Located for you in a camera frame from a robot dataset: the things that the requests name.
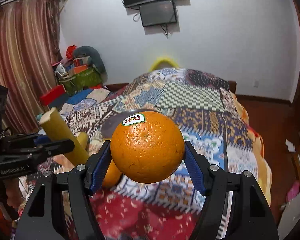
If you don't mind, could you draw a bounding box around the short yellow sugarcane piece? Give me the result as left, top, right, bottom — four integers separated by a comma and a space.
39, 107, 89, 166

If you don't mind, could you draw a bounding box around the large orange with sticker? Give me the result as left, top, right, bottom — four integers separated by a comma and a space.
110, 111, 185, 184

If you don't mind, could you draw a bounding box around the red flat box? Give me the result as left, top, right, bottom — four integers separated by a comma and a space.
39, 85, 66, 106

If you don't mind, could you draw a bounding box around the dark oval plate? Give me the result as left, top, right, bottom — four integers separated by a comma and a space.
100, 109, 151, 140

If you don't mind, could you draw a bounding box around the small orange fruit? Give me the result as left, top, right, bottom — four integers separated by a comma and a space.
102, 160, 122, 188

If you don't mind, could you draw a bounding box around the green storage box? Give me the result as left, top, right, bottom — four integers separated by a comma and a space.
59, 68, 102, 96

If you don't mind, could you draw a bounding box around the red plush toy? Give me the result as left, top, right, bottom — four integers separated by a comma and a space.
65, 45, 77, 59

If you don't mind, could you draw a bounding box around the patchwork patterned quilt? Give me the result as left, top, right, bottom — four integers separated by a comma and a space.
20, 67, 273, 240

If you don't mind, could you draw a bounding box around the grey rolled cushion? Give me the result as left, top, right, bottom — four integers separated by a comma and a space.
72, 46, 108, 82

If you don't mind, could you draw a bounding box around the striped red curtain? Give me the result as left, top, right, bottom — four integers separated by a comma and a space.
0, 0, 62, 133

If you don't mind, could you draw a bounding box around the yellow fuzzy headboard item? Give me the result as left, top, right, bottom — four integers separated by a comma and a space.
149, 56, 179, 72

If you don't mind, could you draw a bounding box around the small wall monitor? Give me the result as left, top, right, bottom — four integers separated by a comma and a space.
139, 0, 177, 28

